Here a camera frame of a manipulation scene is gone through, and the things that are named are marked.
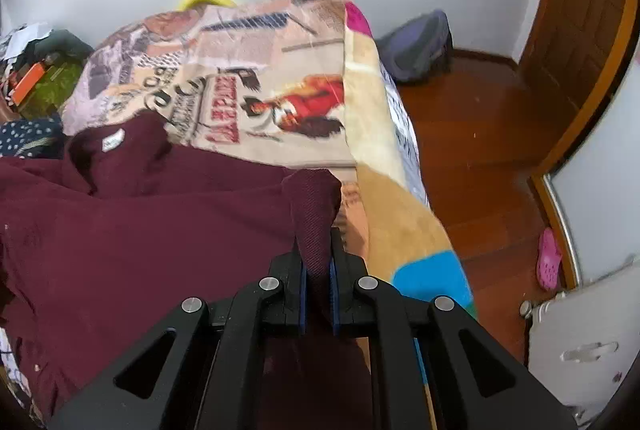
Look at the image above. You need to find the dark polka dot cloth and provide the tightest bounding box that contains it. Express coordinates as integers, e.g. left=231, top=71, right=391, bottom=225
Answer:
left=0, top=117, right=67, bottom=159

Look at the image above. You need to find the dark grey cloth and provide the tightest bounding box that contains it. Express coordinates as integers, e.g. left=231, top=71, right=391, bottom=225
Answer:
left=26, top=29, right=94, bottom=62

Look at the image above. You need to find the maroon button-up shirt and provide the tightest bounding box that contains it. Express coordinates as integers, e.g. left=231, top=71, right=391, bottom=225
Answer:
left=0, top=112, right=375, bottom=430

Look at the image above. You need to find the pink slipper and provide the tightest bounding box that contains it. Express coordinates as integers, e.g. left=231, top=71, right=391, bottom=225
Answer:
left=535, top=227, right=564, bottom=292

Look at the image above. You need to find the brown wooden door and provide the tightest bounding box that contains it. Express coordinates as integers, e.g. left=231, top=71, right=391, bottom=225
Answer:
left=516, top=0, right=640, bottom=113

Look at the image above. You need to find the white patterned bed sheet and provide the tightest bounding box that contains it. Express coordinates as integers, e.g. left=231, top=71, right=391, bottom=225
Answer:
left=378, top=63, right=432, bottom=208

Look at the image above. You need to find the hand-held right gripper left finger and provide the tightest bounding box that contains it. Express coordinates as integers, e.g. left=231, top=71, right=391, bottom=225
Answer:
left=47, top=249, right=307, bottom=430

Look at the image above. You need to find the printed blanket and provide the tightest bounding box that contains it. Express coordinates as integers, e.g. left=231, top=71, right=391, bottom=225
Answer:
left=59, top=0, right=477, bottom=326

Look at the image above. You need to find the orange box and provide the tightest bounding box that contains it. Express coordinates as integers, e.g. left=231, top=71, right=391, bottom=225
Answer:
left=13, top=62, right=47, bottom=104

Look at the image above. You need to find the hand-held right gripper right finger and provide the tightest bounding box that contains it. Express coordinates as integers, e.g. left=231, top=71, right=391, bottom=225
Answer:
left=328, top=228, right=579, bottom=430

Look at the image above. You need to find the white cloth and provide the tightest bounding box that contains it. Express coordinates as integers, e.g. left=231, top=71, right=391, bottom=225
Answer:
left=0, top=23, right=53, bottom=61

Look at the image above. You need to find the grey purple backpack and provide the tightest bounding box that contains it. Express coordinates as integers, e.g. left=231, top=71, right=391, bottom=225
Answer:
left=374, top=9, right=454, bottom=84

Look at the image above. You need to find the white sliding wardrobe door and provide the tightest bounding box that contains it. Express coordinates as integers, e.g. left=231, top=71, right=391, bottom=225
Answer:
left=544, top=54, right=640, bottom=283

